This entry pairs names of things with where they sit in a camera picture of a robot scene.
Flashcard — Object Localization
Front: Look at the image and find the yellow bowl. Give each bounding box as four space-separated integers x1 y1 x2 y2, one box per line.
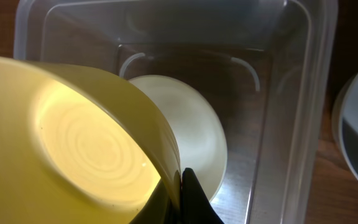
0 57 181 223

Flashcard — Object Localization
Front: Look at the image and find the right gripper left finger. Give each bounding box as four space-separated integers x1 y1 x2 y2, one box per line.
130 180 178 224

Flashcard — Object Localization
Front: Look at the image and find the clear plastic container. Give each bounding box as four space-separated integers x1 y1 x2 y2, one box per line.
14 0 338 223

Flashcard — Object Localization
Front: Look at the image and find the white bowl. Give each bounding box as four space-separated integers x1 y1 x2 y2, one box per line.
129 75 227 202

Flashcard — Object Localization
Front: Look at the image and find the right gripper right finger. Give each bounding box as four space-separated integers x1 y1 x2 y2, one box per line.
181 168 223 224

